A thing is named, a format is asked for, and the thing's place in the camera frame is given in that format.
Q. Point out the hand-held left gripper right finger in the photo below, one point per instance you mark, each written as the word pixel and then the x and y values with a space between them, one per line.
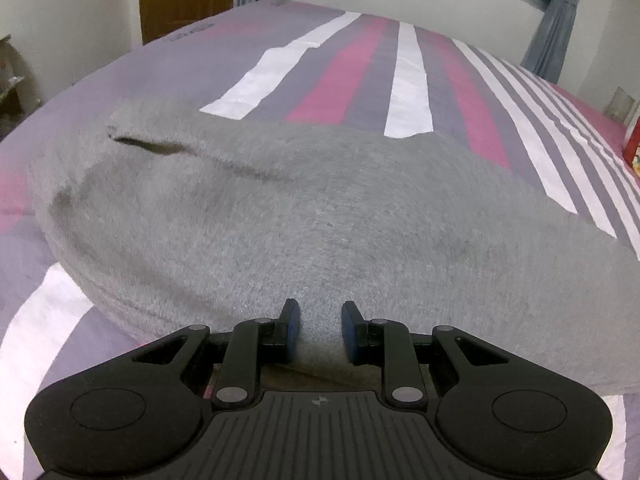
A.
pixel 351 335

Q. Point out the red box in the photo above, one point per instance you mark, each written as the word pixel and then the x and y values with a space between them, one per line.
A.
pixel 634 145

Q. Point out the grey fleece pants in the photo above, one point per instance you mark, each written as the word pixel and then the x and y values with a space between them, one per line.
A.
pixel 300 220

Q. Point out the striped bed sheet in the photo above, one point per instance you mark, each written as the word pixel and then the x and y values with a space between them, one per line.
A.
pixel 350 85

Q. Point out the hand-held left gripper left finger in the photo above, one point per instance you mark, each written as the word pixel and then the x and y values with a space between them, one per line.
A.
pixel 291 332

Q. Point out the white wall socket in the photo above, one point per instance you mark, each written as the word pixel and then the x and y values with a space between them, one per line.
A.
pixel 621 104

